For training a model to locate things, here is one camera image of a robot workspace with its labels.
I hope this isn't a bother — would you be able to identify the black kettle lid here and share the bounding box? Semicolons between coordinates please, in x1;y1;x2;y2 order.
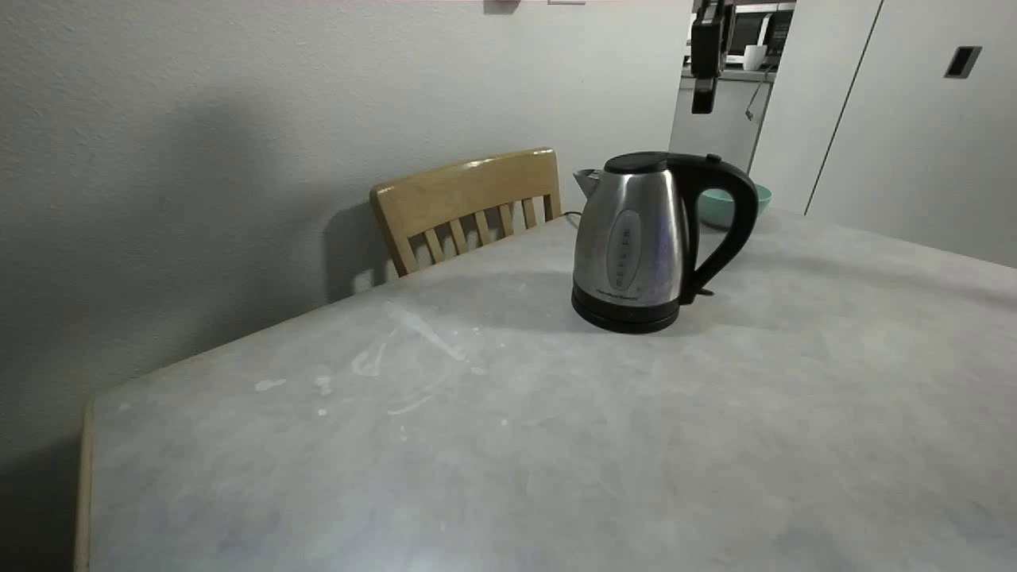
603;152;670;176

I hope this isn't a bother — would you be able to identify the stainless steel electric kettle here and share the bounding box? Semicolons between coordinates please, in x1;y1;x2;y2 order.
571;151;760;317

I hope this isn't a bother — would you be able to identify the microwave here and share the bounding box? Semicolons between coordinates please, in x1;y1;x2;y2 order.
728;2;796;66

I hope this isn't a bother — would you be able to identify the wooden chair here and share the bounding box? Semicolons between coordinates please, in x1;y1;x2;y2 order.
369;147;563;278

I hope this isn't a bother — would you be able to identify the teal bowl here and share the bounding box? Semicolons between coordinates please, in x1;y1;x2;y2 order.
697;184;773;230

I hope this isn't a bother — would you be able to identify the black kettle base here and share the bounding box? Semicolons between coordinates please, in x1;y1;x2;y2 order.
570;284;716;334

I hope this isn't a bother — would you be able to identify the dark wall switch plate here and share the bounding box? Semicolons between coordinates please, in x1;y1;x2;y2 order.
944;45;983;79

